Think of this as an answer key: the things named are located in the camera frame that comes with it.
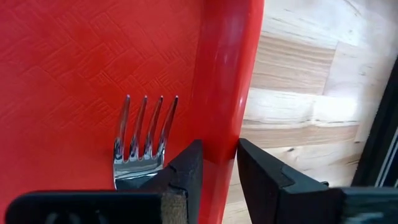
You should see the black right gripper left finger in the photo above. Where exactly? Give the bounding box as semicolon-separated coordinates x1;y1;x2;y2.
4;139;203;224

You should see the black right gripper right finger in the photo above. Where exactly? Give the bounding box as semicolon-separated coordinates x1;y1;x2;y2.
236;138;398;224

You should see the fork with orange handle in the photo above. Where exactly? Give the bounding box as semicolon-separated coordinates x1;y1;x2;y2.
112;95;180;190

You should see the red plastic tray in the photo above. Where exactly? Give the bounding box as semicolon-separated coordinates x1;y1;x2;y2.
0;0;265;224

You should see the black table frame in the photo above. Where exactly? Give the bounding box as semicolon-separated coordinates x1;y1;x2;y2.
351;55;398;188

